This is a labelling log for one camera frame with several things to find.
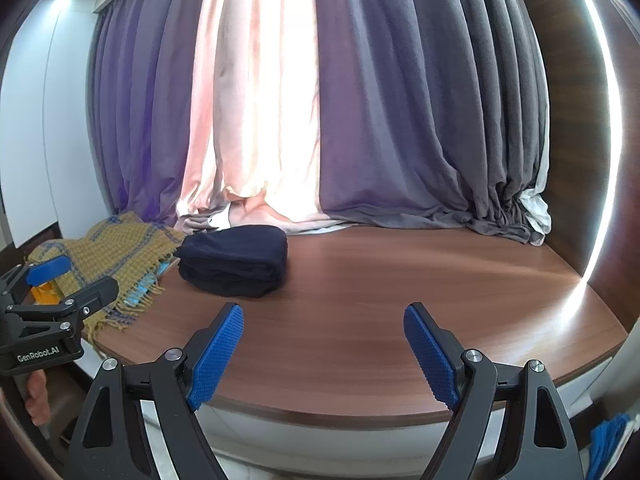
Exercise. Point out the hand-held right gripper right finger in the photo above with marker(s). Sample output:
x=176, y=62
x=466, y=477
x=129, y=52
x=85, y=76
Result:
x=432, y=355

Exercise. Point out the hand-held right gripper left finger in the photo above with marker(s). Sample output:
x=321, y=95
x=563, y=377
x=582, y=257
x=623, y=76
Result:
x=220, y=350

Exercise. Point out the orange object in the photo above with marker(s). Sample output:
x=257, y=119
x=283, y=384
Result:
x=44, y=296

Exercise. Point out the yellow plaid blanket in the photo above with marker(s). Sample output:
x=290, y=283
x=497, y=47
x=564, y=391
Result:
x=105, y=255

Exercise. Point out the pink curtain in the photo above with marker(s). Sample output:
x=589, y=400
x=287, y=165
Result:
x=250, y=110

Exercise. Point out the grey curtain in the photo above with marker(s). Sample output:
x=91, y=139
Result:
x=140, y=110
x=425, y=110

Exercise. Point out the light blue cloth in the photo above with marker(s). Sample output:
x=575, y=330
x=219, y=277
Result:
x=142, y=290

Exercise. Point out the white sheer curtain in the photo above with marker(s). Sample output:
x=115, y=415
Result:
x=535, y=212

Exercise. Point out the person's left hand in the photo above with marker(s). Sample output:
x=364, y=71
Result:
x=39, y=400

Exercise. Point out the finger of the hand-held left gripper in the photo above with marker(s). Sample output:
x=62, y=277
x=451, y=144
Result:
x=47, y=269
x=95, y=295

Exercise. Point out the white light strip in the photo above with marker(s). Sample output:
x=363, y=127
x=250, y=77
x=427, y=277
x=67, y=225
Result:
x=600, y=110
x=45, y=15

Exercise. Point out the dark blue pants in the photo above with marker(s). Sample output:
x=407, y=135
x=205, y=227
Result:
x=235, y=260

